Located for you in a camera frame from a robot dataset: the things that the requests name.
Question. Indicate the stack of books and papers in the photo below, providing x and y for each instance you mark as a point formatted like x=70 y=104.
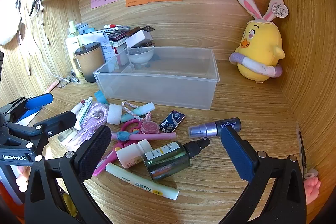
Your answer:
x=109 y=38

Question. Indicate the brown lidded mug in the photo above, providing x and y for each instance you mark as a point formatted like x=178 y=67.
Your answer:
x=88 y=58

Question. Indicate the clear plastic storage bin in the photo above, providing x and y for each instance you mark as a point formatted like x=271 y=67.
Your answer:
x=175 y=76

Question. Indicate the pale green lip balm tube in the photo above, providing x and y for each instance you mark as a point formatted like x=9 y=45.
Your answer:
x=142 y=183

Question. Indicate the left hand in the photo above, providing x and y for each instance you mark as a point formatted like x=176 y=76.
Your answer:
x=23 y=177

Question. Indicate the dark blue Max packet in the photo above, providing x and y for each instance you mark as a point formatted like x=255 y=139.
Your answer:
x=172 y=121

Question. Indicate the pink round lip balm tin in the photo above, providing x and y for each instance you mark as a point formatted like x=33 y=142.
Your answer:
x=149 y=127

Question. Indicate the yellow chick plush toy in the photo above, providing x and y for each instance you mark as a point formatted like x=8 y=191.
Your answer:
x=260 y=48

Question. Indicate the white ceramic bowl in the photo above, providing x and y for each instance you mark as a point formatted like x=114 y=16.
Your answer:
x=140 y=56

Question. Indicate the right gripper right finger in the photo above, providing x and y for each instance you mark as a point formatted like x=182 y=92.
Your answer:
x=286 y=202

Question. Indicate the teal tube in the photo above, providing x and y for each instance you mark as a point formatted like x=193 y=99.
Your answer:
x=140 y=113

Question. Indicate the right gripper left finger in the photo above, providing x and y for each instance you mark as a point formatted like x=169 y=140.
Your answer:
x=56 y=192

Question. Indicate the yellow green spray bottle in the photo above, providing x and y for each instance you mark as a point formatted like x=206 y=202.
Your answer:
x=72 y=29

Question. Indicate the pink scissors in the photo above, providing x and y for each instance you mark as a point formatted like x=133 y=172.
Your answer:
x=112 y=156

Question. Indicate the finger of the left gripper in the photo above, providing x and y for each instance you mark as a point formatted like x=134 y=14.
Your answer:
x=34 y=104
x=53 y=126

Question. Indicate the red white marker pen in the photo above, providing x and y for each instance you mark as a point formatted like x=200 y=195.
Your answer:
x=112 y=26

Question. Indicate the right hand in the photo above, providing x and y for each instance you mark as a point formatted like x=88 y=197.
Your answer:
x=312 y=186

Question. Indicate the small white bottle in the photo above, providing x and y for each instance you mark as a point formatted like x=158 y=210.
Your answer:
x=132 y=154

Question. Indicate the white tape roll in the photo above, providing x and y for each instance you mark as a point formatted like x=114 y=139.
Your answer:
x=114 y=114

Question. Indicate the white ointment tube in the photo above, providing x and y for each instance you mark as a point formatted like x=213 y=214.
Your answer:
x=81 y=110

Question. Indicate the green glass spray bottle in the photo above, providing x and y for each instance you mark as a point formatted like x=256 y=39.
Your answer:
x=172 y=158

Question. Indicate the pink pen with blue charm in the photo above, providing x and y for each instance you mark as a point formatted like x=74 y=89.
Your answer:
x=126 y=136

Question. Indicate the white small box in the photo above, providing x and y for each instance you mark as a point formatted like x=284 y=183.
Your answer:
x=138 y=39

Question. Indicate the blue washi tape roll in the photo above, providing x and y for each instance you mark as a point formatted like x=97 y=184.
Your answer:
x=99 y=95

